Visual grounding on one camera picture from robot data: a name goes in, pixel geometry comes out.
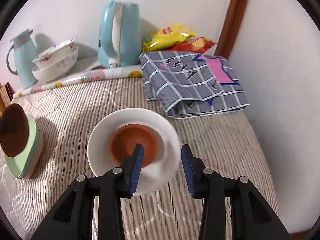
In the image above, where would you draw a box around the green square plate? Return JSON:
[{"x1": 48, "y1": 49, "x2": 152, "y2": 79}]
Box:
[{"x1": 4, "y1": 115, "x2": 39, "y2": 179}]

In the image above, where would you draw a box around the brown small bowl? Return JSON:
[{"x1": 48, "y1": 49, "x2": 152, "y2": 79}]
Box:
[
  {"x1": 108, "y1": 124, "x2": 158, "y2": 167},
  {"x1": 1, "y1": 103, "x2": 29, "y2": 158}
]

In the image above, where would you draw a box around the white ceramic bowl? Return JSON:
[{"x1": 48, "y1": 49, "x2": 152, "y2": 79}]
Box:
[{"x1": 87, "y1": 108, "x2": 182, "y2": 196}]

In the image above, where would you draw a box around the pink square plate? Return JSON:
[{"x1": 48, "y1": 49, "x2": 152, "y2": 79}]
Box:
[{"x1": 23, "y1": 127, "x2": 44, "y2": 179}]

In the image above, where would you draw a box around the striped quilted table cover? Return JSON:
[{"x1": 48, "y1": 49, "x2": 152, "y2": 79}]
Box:
[{"x1": 1, "y1": 78, "x2": 277, "y2": 239}]

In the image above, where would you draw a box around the patterned gift box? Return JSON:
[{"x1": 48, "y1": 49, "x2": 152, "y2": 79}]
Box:
[{"x1": 0, "y1": 82, "x2": 14, "y2": 116}]

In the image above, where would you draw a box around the grey checked folded cloth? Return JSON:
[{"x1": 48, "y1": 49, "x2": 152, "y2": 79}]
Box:
[{"x1": 139, "y1": 50, "x2": 249, "y2": 119}]

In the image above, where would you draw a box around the large white porcelain bowl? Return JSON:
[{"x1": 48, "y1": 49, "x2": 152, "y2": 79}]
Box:
[{"x1": 32, "y1": 47, "x2": 79, "y2": 83}]

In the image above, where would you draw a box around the fruit print rolled mat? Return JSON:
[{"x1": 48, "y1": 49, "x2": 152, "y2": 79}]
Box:
[{"x1": 13, "y1": 65, "x2": 143, "y2": 99}]

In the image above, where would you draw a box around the blue patterned porcelain bowl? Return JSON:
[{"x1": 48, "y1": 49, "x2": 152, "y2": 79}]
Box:
[{"x1": 33, "y1": 38, "x2": 75, "y2": 69}]

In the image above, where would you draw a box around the light blue thermos jug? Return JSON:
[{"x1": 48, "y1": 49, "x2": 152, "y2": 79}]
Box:
[{"x1": 6, "y1": 29, "x2": 39, "y2": 88}]

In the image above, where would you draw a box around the orange snack bag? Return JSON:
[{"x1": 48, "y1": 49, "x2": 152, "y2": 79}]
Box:
[{"x1": 168, "y1": 36, "x2": 216, "y2": 53}]

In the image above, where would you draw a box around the light blue electric kettle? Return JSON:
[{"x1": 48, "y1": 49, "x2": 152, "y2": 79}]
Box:
[{"x1": 98, "y1": 1, "x2": 142, "y2": 68}]

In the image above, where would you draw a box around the yellow chips bag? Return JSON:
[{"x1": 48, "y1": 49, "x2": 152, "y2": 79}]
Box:
[{"x1": 142, "y1": 24, "x2": 197, "y2": 53}]

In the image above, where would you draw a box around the brown wooden door frame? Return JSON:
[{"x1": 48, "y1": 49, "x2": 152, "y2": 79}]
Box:
[{"x1": 214, "y1": 0, "x2": 248, "y2": 59}]

